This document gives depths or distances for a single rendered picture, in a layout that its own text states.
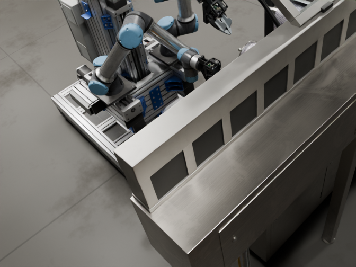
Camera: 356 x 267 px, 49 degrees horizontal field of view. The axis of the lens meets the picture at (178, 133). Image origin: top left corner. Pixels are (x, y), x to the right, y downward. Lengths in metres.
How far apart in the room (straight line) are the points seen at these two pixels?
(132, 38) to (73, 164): 1.59
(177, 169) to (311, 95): 0.55
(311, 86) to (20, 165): 2.70
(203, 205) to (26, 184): 2.45
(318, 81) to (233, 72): 0.40
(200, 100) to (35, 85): 3.38
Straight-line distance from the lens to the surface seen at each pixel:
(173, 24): 2.58
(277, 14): 1.90
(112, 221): 2.89
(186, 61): 2.09
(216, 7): 1.83
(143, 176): 0.99
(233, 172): 1.15
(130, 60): 2.58
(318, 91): 1.39
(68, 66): 4.39
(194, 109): 1.03
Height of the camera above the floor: 2.37
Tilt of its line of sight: 47 degrees down
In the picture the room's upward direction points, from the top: 13 degrees counter-clockwise
